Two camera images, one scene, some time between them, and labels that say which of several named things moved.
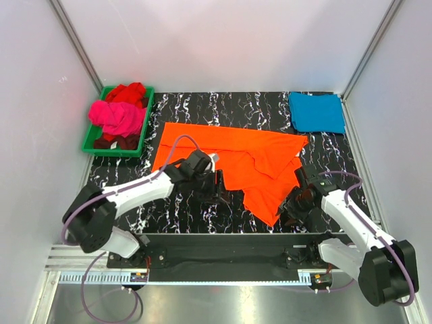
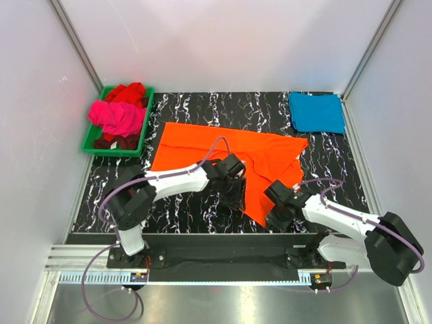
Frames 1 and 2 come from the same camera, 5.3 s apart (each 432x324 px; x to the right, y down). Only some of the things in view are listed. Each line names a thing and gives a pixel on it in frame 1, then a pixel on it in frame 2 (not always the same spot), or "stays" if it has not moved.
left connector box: [138, 277] stays
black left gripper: [212, 196] -> [237, 199]
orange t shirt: [263, 167] stays
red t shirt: [133, 93] stays
